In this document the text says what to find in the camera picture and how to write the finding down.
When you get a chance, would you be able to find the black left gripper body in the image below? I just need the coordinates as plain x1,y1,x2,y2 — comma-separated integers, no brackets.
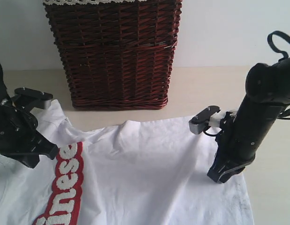
0,98,59,168

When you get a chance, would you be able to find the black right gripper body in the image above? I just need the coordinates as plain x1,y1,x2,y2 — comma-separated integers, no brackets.
207,112,255,183

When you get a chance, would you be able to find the white t-shirt red lettering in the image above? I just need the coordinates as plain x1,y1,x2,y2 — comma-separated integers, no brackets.
0,100,254,225

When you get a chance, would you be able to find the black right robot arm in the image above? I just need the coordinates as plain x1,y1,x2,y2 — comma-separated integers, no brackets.
207,58,290,183

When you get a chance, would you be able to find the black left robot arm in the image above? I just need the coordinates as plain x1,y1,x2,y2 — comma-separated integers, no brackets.
0,64,59,168

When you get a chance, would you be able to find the dark red wicker basket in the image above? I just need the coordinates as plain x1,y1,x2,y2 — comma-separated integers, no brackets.
43,0,182,110

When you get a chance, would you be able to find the grey lace-trimmed basket liner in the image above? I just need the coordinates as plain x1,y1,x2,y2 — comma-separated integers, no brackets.
42,0,147,6

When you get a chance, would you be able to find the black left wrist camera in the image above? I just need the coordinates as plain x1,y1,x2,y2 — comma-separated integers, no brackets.
11,87,53,111

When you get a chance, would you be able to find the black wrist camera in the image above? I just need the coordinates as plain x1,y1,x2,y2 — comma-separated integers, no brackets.
189,105,226,135
11,87,53,111

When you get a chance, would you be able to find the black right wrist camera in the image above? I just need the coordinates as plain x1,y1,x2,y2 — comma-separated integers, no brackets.
189,105,226,135

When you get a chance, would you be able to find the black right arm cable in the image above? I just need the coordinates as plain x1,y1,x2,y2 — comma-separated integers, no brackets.
267,30,290,62

